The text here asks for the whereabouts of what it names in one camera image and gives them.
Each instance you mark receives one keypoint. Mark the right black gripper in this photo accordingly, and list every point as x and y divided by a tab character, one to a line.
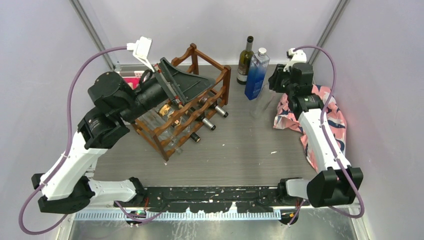
274	80

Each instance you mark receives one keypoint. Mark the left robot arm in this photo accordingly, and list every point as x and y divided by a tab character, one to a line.
65	187

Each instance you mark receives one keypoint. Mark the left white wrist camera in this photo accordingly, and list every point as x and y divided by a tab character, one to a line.
140	50

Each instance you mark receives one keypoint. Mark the pink shark print cloth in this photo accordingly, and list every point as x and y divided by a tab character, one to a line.
323	138

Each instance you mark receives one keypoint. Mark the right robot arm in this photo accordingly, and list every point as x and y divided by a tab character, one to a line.
336	181

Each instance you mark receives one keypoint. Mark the dark green wine bottle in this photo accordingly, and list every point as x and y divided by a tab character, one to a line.
215	106

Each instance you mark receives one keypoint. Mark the brown wooden wine rack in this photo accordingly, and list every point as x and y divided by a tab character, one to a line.
181	118

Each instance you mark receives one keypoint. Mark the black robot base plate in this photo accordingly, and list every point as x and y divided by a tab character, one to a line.
213	199

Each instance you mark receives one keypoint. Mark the clear slim glass bottle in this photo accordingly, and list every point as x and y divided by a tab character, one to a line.
152	120

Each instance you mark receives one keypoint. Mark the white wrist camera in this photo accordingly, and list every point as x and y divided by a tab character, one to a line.
294	56
140	50

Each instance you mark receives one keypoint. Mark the white slotted cable duct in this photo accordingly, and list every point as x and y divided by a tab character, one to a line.
231	215

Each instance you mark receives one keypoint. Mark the clear square slim bottle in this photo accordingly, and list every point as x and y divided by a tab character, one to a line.
263	100

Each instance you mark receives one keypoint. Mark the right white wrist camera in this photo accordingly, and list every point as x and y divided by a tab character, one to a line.
294	56

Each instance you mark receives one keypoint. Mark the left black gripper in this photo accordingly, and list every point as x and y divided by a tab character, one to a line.
190	85

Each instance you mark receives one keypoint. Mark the dark wine bottle cream label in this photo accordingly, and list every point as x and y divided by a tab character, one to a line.
206	122

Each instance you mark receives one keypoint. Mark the blue clear square bottle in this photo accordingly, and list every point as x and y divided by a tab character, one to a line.
256	74

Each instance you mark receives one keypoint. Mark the white perforated plastic basket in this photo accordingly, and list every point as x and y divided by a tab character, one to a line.
135	73

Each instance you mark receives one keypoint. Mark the olive green wine bottle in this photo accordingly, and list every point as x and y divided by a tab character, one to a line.
244	61

